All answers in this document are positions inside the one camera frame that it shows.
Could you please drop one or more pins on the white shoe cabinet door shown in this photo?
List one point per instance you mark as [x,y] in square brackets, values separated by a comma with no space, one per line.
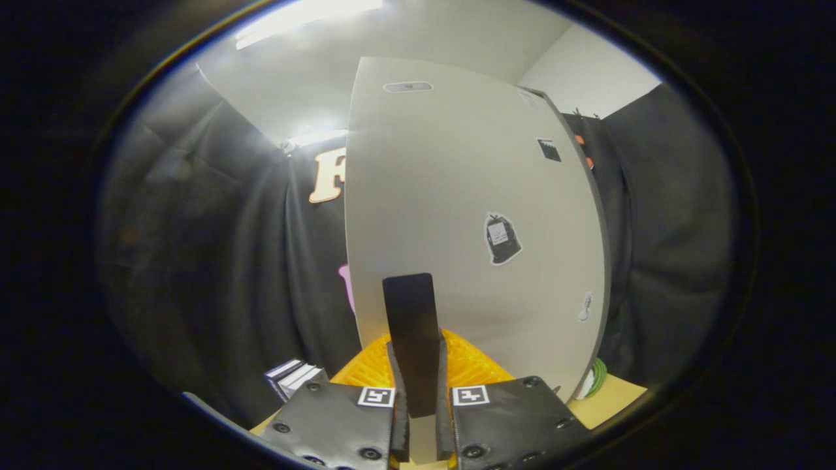
[444,183]

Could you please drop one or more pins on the blue spine book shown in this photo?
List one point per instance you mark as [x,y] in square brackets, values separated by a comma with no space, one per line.
[279,373]

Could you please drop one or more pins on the grey shoe cabinet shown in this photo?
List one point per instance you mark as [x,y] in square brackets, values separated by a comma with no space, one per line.
[602,261]

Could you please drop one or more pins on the green white striped object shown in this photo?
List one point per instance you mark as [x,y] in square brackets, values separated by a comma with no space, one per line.
[594,380]

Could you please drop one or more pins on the grey cover book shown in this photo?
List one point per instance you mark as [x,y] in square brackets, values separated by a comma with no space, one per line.
[304,377]

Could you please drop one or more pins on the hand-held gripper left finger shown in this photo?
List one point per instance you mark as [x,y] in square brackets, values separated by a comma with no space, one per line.
[400,431]

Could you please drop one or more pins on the black backdrop cloth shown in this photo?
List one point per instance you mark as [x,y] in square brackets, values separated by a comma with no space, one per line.
[228,274]

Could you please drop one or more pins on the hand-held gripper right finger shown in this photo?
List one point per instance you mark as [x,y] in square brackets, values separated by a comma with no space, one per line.
[444,431]

